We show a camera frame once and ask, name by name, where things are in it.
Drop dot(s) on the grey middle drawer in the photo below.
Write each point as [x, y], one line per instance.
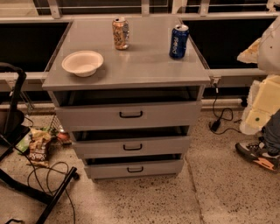
[132, 147]

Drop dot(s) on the grey drawer cabinet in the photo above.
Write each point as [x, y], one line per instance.
[143, 73]

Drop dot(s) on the grey orange sneaker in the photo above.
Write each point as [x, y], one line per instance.
[259, 154]

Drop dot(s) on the grey top drawer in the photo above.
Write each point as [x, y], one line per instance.
[129, 116]

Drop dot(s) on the brown chip bag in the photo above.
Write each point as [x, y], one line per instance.
[38, 148]

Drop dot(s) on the grey drawer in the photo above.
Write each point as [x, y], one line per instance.
[129, 116]
[112, 171]
[132, 147]

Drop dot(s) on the blue pepsi can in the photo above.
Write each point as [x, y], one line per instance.
[179, 36]

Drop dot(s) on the grey bottom drawer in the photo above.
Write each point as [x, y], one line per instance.
[112, 171]

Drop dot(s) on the orange patterned soda can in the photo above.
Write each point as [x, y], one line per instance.
[121, 33]

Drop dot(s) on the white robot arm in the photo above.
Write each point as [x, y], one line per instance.
[264, 96]

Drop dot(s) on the green snack bag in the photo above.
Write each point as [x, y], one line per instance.
[23, 145]

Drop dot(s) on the white paper bowl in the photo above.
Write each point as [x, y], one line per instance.
[82, 63]

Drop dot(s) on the red small object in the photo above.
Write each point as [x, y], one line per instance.
[64, 137]

